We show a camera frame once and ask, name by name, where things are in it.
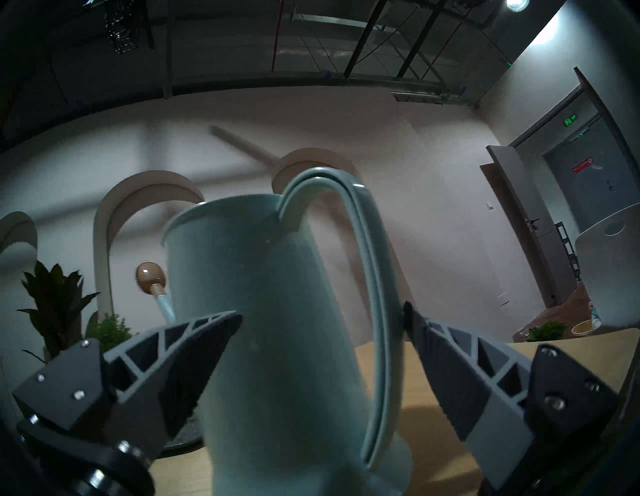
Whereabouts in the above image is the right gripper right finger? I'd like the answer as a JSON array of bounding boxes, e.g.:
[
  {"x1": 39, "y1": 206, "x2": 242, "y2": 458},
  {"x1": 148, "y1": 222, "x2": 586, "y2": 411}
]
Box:
[{"x1": 402, "y1": 300, "x2": 621, "y2": 491}]

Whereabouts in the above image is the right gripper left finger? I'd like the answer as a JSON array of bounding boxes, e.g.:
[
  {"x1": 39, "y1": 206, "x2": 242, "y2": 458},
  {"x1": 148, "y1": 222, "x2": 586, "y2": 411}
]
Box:
[{"x1": 12, "y1": 310, "x2": 244, "y2": 458}]

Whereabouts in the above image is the light blue metal watering can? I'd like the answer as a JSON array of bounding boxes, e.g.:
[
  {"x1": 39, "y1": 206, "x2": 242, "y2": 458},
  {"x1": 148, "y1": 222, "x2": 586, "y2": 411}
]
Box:
[{"x1": 135, "y1": 167, "x2": 413, "y2": 496}]

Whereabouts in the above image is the small leafy green floor plant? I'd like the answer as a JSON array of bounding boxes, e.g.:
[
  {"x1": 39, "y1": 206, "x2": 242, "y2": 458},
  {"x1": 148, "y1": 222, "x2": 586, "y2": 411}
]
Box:
[{"x1": 525, "y1": 321, "x2": 568, "y2": 343}]

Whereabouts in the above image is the tall dark green floor plant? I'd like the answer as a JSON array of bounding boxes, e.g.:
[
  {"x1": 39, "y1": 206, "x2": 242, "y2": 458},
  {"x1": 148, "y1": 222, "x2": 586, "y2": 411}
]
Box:
[{"x1": 16, "y1": 260, "x2": 101, "y2": 361}]

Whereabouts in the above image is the small conifer in beige pot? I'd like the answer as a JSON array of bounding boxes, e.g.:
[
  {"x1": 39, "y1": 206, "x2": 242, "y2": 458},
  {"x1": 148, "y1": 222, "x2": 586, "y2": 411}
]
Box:
[{"x1": 85, "y1": 312, "x2": 133, "y2": 353}]

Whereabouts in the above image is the dark grey rectangular tray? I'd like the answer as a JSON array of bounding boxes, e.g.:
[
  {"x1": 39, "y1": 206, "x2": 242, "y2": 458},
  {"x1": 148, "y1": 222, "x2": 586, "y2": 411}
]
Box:
[{"x1": 159, "y1": 414, "x2": 205, "y2": 457}]

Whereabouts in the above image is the grey open door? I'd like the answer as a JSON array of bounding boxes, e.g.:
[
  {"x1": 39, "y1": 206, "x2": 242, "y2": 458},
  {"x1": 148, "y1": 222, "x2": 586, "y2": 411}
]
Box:
[{"x1": 480, "y1": 145, "x2": 578, "y2": 308}]

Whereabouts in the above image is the white swivel office chair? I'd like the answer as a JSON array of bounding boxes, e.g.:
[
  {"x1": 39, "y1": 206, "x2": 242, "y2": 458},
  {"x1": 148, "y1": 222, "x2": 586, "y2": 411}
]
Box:
[{"x1": 574, "y1": 202, "x2": 640, "y2": 331}]

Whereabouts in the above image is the grey double door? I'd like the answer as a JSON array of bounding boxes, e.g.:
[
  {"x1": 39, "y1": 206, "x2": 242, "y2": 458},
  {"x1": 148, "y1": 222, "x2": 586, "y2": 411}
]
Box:
[{"x1": 542, "y1": 117, "x2": 640, "y2": 233}]

